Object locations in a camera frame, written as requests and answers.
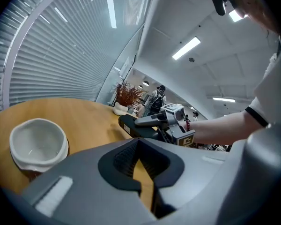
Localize red plant in white vase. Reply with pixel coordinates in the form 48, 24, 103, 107
112, 80, 146, 116

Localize black case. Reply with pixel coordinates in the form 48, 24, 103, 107
118, 114, 160, 141

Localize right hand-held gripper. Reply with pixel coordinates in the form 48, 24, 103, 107
134, 104, 195, 148

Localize person's right forearm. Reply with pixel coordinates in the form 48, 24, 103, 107
189, 108, 270, 145

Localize white paper sign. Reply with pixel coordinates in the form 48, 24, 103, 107
119, 56, 132, 79

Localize long ceiling light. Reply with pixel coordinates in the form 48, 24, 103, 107
171, 36, 201, 61
228, 9, 249, 23
212, 97, 236, 103

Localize brown and white ceramic cup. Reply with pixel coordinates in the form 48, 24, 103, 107
9, 118, 70, 181

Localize round wooden table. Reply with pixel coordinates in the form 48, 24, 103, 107
0, 97, 160, 210

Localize person's white shirt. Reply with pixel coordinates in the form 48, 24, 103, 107
244, 38, 281, 135

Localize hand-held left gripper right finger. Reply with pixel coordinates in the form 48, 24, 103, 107
139, 137, 230, 219

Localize person's face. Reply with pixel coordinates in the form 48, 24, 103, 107
231, 0, 267, 21

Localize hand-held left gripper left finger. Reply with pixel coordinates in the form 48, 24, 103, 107
22, 137, 158, 225

